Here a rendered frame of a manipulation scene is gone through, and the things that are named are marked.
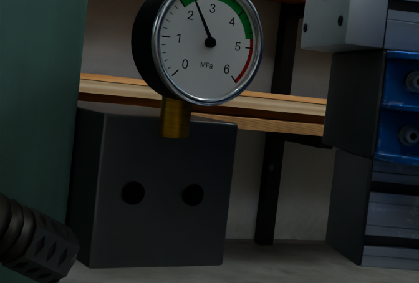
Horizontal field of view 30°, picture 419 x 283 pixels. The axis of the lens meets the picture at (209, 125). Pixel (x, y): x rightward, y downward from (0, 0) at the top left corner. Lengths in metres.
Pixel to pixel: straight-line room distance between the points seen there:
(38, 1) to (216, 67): 0.10
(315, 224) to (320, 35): 2.80
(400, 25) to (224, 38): 0.29
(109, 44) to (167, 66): 2.64
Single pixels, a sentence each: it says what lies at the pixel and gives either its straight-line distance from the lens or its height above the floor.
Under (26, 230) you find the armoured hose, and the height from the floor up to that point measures 0.57.
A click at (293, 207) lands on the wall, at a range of 3.41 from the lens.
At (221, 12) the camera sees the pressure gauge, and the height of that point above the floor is 0.68.
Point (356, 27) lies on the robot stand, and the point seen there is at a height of 0.70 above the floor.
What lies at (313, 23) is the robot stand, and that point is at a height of 0.71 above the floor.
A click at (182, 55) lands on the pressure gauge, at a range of 0.38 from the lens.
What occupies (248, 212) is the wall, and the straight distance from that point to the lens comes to 3.31.
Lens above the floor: 0.64
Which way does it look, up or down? 3 degrees down
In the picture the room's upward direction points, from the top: 6 degrees clockwise
